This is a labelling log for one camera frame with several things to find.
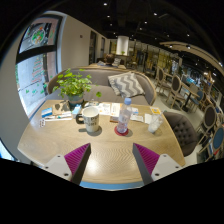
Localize light blue tissue pack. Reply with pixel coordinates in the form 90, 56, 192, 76
72, 103, 83, 116

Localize green potted plant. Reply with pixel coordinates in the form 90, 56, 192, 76
51, 68, 103, 107

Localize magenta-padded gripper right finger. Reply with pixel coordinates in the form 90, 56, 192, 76
132, 143, 184, 186

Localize flat round red coaster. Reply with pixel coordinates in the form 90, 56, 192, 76
113, 125, 130, 137

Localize white papers with pen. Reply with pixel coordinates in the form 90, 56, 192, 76
43, 111, 74, 122

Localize white round column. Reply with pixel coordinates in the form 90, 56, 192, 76
115, 35, 130, 57

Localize yellow leaflet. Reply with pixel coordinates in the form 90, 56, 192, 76
149, 106, 162, 115

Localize clear blue-capped water bottle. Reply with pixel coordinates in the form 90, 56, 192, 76
115, 97, 133, 135

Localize person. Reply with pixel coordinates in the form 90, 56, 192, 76
99, 53, 116, 67

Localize grey white chevron pillow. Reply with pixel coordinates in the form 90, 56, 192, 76
107, 71, 146, 98

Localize small blue white box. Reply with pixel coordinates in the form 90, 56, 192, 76
40, 107, 54, 118

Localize white tissue box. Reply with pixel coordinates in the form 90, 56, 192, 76
109, 102, 123, 123

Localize white printed leaflet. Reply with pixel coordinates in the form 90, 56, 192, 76
98, 102, 113, 116

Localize white printed mug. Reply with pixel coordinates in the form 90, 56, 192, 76
75, 106, 101, 134

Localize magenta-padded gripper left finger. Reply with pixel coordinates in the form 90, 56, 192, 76
43, 143, 92, 186

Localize large window with stickers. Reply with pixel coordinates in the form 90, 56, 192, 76
14, 14, 64, 116

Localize brown kraft board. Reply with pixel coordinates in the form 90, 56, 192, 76
51, 100, 72, 116

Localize group of ceiling lights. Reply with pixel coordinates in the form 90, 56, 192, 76
101, 1, 223, 66

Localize grey tufted armchair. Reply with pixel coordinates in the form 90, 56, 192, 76
162, 110, 199, 158

